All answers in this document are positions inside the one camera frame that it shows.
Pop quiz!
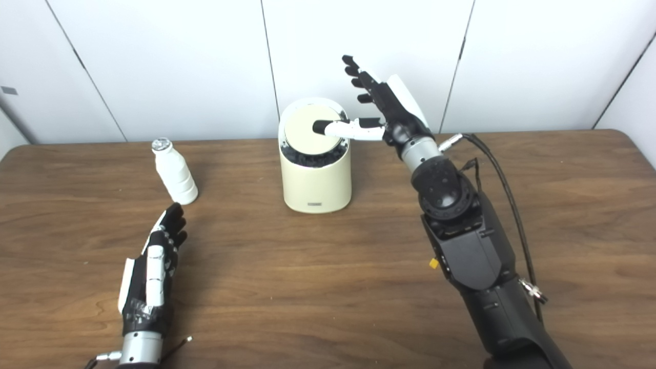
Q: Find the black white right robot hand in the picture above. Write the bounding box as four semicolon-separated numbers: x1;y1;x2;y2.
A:
313;55;435;149

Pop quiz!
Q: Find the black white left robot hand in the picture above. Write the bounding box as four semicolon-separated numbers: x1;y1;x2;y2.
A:
118;203;188;336

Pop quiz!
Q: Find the round cream bin lid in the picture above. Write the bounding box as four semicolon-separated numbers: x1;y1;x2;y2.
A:
284;105;343;155

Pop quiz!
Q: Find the small white plastic bottle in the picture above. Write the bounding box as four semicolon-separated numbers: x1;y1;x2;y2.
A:
151;138;199;206

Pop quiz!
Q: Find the cream-colored desktop trash bin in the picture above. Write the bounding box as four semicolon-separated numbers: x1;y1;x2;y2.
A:
278;97;353;214

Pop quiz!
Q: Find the black trash bag liner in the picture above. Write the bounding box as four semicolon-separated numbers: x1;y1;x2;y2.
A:
282;141;349;168

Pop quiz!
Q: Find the thin black loose wire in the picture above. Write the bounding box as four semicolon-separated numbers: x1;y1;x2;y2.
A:
161;336;193;362

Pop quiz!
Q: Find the thin black wire loop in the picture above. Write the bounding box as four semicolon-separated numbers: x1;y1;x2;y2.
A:
460;158;483;194

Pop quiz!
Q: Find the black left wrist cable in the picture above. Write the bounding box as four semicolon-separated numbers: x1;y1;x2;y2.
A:
85;351;122;369

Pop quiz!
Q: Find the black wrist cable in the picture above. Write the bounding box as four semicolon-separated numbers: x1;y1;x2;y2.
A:
438;132;548;323
85;351;122;369

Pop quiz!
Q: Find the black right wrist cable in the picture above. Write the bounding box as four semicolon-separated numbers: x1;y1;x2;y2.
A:
438;132;548;323

